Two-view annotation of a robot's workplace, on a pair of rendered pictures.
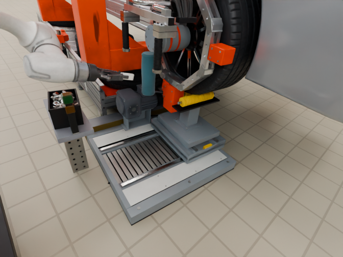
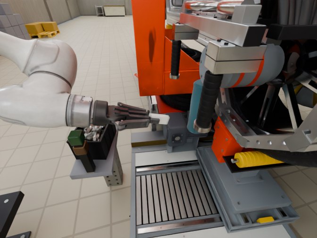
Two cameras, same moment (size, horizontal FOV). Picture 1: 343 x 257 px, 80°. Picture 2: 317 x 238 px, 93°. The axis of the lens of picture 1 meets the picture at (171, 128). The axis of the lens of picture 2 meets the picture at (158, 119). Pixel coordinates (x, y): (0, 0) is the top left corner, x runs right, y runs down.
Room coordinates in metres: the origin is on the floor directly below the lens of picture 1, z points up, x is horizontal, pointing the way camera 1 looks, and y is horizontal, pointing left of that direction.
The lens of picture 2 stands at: (0.60, 0.04, 1.00)
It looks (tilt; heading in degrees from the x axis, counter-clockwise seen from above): 37 degrees down; 31
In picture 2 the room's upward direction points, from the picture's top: straight up
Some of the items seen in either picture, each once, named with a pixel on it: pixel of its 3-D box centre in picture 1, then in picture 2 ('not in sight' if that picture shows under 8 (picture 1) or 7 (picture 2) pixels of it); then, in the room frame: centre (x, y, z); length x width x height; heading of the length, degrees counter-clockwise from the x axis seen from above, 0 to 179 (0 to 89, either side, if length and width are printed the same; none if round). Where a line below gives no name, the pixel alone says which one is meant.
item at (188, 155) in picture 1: (186, 132); (237, 179); (1.30, -0.12, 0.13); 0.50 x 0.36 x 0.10; 38
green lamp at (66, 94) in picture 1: (67, 98); (76, 137); (0.78, 0.47, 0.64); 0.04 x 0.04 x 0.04; 38
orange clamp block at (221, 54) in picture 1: (220, 54); not in sight; (0.95, -0.18, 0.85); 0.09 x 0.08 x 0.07; 38
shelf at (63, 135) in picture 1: (66, 115); (100, 139); (0.93, 0.59, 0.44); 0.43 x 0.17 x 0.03; 38
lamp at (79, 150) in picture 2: (69, 107); (81, 147); (0.78, 0.47, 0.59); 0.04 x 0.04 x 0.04; 38
